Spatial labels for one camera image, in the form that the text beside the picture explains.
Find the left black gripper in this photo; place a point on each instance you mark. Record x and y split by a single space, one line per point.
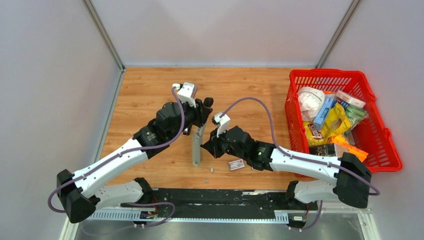
201 112

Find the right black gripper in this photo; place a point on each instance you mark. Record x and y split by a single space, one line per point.
212 145

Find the grey and black stapler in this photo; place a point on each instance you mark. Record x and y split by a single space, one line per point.
197 141

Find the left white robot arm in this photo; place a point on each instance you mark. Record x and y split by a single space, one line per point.
84 191

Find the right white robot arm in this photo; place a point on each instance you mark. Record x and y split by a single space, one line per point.
344 178

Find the red white staple box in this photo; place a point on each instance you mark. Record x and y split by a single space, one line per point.
236 165

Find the white crumpled bag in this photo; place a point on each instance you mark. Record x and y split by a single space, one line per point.
310 102

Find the blue box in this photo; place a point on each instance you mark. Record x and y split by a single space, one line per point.
323 112

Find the yellow chips bag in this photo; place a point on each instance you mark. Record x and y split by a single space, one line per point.
336 123

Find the white red package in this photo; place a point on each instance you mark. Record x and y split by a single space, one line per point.
347 100

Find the green snack pack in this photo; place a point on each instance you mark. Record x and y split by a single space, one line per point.
355 115

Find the orange snack pack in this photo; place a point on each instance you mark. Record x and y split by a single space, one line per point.
341 141

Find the red plastic basket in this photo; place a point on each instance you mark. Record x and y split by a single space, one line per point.
371 136

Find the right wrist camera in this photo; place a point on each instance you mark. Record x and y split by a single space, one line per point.
222 123

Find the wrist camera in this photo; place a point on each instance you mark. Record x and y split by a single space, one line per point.
186 92
222 123

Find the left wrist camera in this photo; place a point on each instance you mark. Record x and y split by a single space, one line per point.
186 92

